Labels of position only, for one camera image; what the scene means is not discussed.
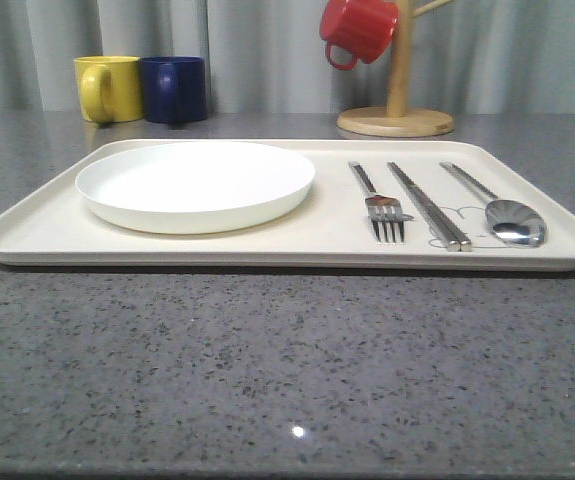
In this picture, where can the silver fork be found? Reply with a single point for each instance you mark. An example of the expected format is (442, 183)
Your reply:
(385, 213)

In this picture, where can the white round plate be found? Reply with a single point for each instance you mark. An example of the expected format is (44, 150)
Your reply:
(196, 187)

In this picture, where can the grey curtain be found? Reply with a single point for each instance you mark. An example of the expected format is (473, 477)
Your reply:
(476, 57)

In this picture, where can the red mug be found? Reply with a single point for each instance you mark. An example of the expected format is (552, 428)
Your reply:
(357, 30)

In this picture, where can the dark blue mug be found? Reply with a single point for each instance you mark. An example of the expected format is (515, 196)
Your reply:
(173, 89)

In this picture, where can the silver spoon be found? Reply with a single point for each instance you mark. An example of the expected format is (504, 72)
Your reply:
(512, 222)

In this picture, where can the cream rabbit tray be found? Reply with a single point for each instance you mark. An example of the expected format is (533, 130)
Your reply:
(52, 226)

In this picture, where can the yellow mug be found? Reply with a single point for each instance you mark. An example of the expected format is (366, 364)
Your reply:
(109, 89)

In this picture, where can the wooden mug tree stand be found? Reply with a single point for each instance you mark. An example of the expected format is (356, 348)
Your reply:
(396, 118)

